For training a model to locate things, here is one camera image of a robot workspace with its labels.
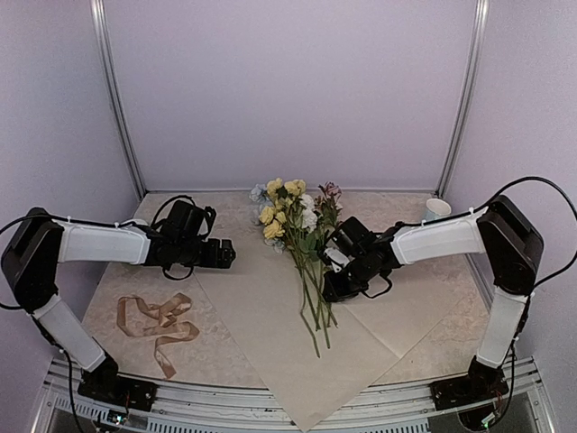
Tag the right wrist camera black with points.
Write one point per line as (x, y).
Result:
(350, 240)

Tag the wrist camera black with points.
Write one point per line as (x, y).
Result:
(350, 240)
(181, 221)

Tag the light blue mug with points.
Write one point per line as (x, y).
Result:
(436, 209)

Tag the front aluminium rail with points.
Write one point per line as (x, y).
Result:
(393, 407)

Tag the blue hydrangea fake flower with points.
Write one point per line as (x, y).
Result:
(260, 200)

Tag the beige wrapping paper sheet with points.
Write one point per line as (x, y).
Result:
(313, 362)

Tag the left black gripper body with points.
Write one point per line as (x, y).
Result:
(188, 254)

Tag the right aluminium frame post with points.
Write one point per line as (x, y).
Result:
(482, 8)

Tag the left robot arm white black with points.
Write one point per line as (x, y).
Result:
(41, 242)

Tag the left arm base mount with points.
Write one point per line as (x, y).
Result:
(117, 390)

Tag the mauve bud fake flower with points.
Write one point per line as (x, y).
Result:
(331, 191)

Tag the aluminium frame post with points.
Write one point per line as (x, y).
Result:
(114, 94)
(482, 8)

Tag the white rose fake flower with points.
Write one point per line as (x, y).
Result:
(308, 267)

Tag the tan satin ribbon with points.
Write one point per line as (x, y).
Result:
(167, 328)

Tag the pink fake flower stem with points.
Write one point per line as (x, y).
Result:
(322, 233)

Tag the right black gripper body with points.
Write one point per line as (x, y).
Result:
(351, 284)

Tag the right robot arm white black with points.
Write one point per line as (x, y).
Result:
(499, 230)

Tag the yellow rose fake flower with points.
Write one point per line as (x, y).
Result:
(281, 221)

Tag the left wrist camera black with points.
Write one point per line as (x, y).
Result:
(181, 221)

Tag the left aluminium frame post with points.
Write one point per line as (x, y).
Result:
(114, 94)

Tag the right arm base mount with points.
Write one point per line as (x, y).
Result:
(469, 392)

